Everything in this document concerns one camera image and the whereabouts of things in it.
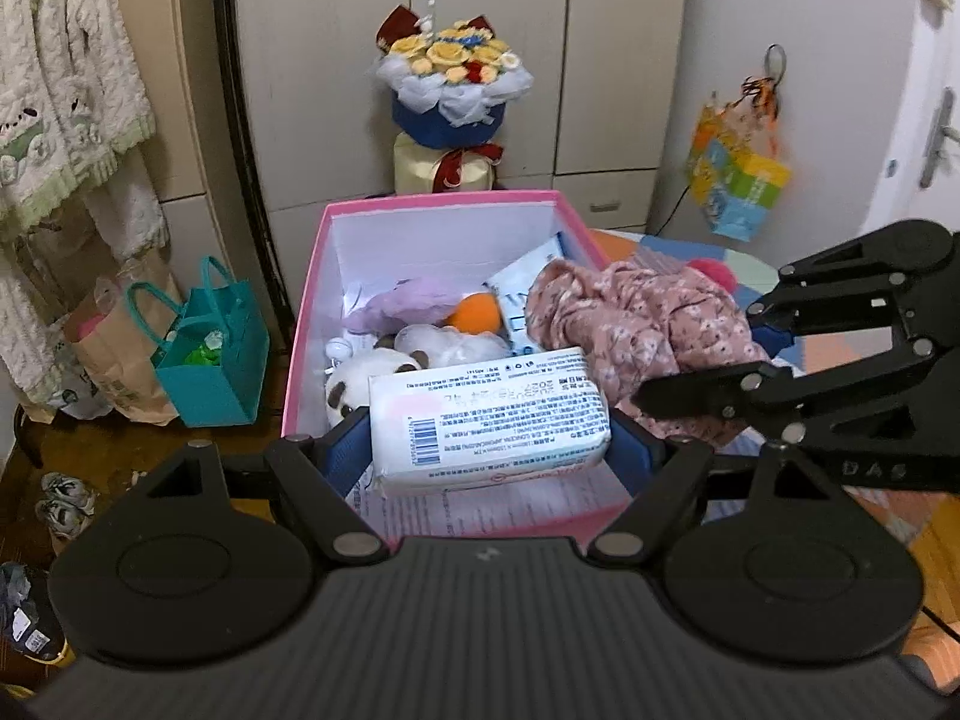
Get patchwork blanket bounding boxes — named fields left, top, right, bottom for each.
left=592, top=229, right=960, bottom=541

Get white panda plush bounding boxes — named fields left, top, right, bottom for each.
left=324, top=356, right=421, bottom=428

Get cream fluffy cardigan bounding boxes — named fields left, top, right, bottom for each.
left=0, top=0, right=155, bottom=237

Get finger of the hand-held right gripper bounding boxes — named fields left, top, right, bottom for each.
left=746, top=225, right=912, bottom=353
left=634, top=337, right=938, bottom=445

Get white fluffy plush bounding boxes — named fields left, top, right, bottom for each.
left=394, top=324, right=511, bottom=370

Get dark printed bag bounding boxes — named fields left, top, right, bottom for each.
left=0, top=562, right=65, bottom=665

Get beige wardrobe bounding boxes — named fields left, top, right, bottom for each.
left=232, top=0, right=691, bottom=233

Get white door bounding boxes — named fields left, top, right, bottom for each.
left=862, top=0, right=960, bottom=241

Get teal tote bag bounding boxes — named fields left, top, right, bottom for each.
left=126, top=255, right=269, bottom=427

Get knitted flower bouquet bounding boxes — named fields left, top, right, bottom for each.
left=373, top=4, right=535, bottom=151

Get cream vase with red ribbon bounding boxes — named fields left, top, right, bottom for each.
left=394, top=133, right=502, bottom=194

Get pink pompom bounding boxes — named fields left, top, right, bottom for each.
left=686, top=259, right=736, bottom=290

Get pink storage box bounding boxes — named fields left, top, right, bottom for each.
left=281, top=190, right=653, bottom=548

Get blue and white tissue packet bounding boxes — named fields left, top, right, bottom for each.
left=484, top=236, right=567, bottom=357

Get metal door handle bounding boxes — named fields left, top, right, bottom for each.
left=921, top=90, right=957, bottom=188

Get purple plush toy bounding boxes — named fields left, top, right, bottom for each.
left=343, top=276, right=488, bottom=335

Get pink floral cloth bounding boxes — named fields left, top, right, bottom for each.
left=525, top=259, right=773, bottom=451

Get white and pink tissue packet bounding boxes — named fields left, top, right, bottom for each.
left=367, top=346, right=612, bottom=496

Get brown paper bag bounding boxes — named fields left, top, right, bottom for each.
left=62, top=277, right=181, bottom=425

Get printed paper sheet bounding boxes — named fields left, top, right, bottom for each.
left=345, top=457, right=631, bottom=541

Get orange hanging strings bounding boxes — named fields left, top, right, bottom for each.
left=739, top=45, right=788, bottom=158

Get black cable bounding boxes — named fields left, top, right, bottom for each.
left=649, top=184, right=695, bottom=235

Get colourful gift bag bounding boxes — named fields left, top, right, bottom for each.
left=688, top=94, right=792, bottom=242

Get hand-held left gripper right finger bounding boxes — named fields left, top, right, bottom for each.
left=589, top=412, right=841, bottom=571

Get orange plush ball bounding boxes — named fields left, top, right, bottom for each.
left=448, top=292, right=502, bottom=332

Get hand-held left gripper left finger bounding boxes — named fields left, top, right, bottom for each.
left=131, top=412, right=391, bottom=567

